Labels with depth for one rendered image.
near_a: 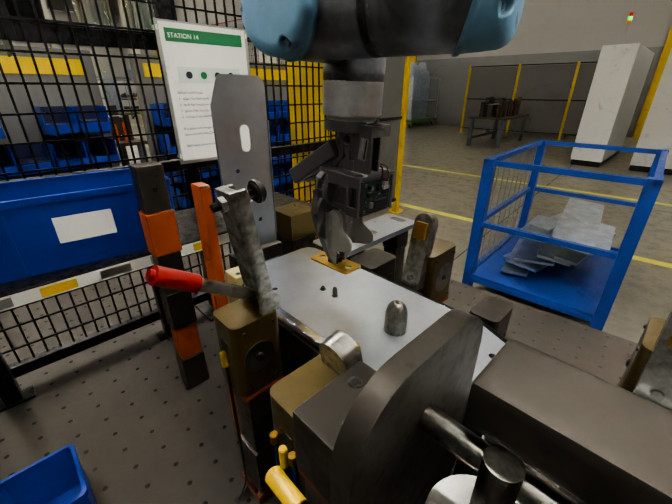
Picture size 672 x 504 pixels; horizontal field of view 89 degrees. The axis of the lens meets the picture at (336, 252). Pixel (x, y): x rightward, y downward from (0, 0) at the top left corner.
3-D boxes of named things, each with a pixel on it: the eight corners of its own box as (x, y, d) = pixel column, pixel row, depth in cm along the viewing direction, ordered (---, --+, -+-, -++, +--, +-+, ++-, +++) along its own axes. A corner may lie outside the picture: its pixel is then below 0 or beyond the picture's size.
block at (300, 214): (320, 330, 97) (317, 208, 81) (298, 344, 92) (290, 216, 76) (302, 318, 102) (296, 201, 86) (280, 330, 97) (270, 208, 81)
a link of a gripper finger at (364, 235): (364, 270, 52) (365, 214, 48) (337, 256, 56) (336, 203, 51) (377, 262, 54) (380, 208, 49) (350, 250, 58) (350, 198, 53)
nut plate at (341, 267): (362, 267, 54) (362, 260, 53) (345, 275, 51) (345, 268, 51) (326, 252, 59) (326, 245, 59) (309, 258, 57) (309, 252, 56)
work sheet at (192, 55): (258, 154, 100) (246, 29, 87) (180, 164, 86) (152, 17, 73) (254, 153, 102) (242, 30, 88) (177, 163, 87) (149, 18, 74)
